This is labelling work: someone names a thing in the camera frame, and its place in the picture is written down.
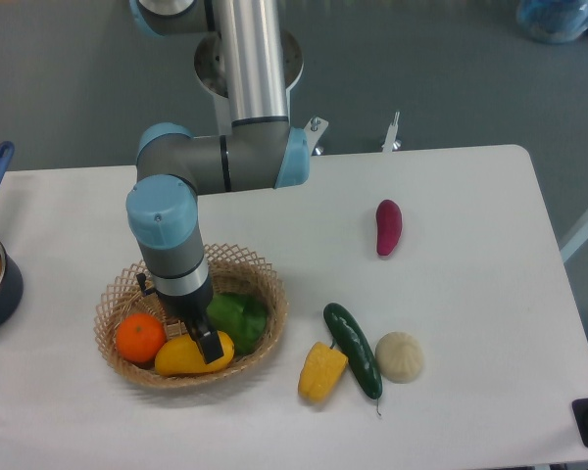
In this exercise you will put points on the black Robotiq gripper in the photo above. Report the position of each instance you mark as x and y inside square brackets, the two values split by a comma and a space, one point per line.
[192, 309]

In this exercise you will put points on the yellow mango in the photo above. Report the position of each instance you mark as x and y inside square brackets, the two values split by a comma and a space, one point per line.
[181, 356]

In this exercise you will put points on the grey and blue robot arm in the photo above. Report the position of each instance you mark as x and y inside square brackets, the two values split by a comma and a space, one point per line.
[174, 168]

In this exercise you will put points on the woven wicker basket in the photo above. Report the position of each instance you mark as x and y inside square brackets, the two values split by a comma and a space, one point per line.
[238, 274]

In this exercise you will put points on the green bok choy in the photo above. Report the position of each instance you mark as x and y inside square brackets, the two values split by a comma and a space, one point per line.
[240, 318]

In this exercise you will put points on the orange fruit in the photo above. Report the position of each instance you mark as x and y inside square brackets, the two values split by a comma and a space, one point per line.
[140, 337]

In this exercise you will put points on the yellow bell pepper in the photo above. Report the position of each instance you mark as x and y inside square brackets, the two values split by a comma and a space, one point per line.
[322, 369]

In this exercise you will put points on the dark green cucumber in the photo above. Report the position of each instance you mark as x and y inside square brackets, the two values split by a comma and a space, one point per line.
[349, 337]

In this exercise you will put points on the beige steamed bun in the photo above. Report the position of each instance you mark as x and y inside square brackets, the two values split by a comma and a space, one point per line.
[399, 357]

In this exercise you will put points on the purple sweet potato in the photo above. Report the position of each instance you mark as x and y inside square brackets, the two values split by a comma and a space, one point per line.
[389, 225]

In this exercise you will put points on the blue plastic bag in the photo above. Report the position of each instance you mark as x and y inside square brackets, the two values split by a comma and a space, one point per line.
[552, 22]

